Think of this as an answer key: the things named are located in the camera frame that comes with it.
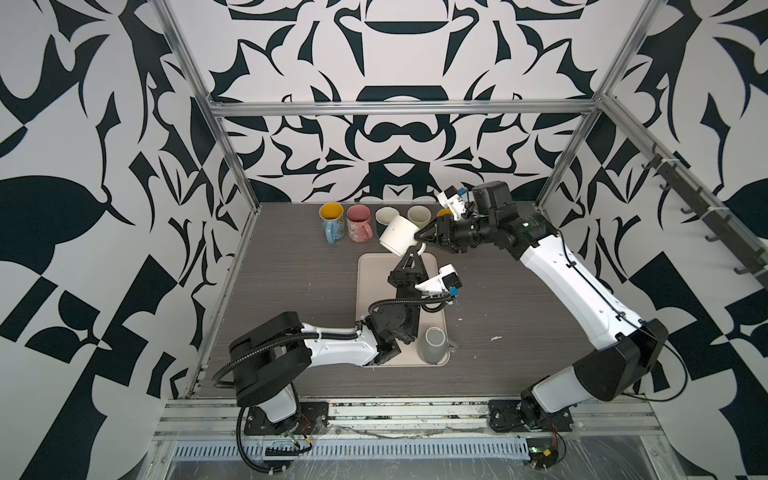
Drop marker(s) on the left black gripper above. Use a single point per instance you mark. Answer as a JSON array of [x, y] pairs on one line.
[[408, 276]]

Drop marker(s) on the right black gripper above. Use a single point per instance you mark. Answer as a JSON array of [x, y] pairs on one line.
[[427, 237]]

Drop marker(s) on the light green mug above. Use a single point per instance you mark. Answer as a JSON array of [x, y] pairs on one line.
[[419, 215]]

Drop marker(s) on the white cream mug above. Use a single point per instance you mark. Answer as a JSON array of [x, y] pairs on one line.
[[400, 235]]

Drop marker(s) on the dark green mug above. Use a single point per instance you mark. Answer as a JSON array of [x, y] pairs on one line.
[[383, 217]]

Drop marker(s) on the pink ghost print mug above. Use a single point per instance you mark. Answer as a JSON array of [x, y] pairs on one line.
[[358, 223]]

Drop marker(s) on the grey mug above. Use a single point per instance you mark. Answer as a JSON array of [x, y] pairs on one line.
[[436, 347]]

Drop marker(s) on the blue butterfly mug yellow inside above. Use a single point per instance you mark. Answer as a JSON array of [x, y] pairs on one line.
[[333, 219]]

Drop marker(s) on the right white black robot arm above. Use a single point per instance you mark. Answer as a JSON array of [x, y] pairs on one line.
[[626, 347]]

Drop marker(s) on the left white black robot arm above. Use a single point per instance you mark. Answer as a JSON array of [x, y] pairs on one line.
[[265, 361]]

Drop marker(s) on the beige plastic tray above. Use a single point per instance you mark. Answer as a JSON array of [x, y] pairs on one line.
[[372, 285]]

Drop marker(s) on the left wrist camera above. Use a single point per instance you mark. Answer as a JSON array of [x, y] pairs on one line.
[[446, 282]]

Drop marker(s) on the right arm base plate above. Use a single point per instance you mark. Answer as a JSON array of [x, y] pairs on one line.
[[507, 416]]

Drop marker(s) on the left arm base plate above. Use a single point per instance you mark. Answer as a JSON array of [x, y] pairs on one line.
[[310, 416]]

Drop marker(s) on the aluminium frame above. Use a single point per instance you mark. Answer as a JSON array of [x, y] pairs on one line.
[[603, 103]]

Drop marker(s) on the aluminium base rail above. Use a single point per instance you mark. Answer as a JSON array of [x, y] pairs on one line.
[[421, 438]]

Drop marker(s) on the black hook rail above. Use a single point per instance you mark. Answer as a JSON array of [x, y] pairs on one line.
[[701, 204]]

